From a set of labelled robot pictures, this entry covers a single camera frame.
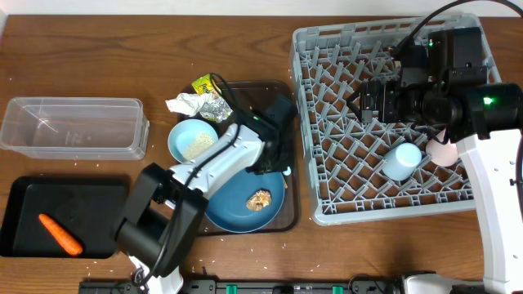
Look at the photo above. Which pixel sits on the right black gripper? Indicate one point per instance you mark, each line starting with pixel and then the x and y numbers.
pixel 386 92

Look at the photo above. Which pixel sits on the light blue rice bowl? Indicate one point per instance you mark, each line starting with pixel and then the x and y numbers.
pixel 190 138

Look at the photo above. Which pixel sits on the light blue plastic knife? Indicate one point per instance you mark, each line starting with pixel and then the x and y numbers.
pixel 287 172

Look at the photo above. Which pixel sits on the light blue plastic cup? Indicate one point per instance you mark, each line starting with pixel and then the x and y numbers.
pixel 401 161

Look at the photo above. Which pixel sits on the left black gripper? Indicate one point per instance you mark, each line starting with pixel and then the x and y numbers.
pixel 274 153

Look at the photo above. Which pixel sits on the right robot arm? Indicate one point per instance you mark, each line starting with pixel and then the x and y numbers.
pixel 446 82

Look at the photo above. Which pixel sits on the brown serving tray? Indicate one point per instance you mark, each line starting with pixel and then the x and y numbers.
pixel 260 95

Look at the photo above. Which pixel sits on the crumpled white paper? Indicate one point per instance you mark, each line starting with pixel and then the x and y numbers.
pixel 188 104

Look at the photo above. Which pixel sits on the clear plastic bin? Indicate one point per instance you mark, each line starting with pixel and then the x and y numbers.
pixel 78 128

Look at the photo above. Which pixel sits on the yellow green snack wrapper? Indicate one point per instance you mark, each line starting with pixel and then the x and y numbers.
pixel 206 84

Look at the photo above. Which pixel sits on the orange carrot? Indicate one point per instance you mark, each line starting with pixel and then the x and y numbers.
pixel 66 241

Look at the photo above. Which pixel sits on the pink plastic cup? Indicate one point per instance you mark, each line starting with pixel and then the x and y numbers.
pixel 442 155

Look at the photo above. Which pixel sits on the brown food scrap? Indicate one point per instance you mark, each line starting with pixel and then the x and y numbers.
pixel 259 200

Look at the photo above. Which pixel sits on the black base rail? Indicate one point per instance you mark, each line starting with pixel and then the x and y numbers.
pixel 213 287

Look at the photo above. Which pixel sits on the dark blue plate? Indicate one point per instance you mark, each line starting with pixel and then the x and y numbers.
pixel 228 207

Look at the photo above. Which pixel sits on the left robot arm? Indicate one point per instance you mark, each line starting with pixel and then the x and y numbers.
pixel 159 220

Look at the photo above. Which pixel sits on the crumpled foil wrapper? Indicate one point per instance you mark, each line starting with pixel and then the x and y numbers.
pixel 215 108

